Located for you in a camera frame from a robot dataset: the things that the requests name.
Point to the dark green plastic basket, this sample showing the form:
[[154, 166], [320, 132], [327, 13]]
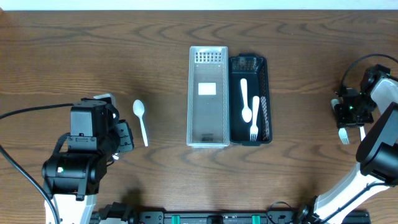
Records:
[[254, 69]]

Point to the white plastic spoon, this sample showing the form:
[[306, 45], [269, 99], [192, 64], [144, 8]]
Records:
[[139, 110], [246, 111]]

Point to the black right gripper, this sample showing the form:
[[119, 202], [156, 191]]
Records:
[[342, 119]]

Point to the white plastic fork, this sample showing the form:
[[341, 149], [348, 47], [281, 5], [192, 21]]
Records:
[[362, 133], [255, 108]]

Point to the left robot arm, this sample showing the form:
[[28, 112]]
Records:
[[80, 159]]

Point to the pale blue plastic fork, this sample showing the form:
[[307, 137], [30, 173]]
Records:
[[342, 131]]

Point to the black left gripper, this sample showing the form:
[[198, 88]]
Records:
[[125, 135]]

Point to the clear plastic basket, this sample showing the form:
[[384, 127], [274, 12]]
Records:
[[208, 115]]

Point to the white label in basket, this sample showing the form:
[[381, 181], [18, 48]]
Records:
[[207, 88]]

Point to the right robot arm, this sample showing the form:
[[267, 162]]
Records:
[[376, 158]]

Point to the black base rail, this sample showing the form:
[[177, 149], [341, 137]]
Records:
[[123, 213]]

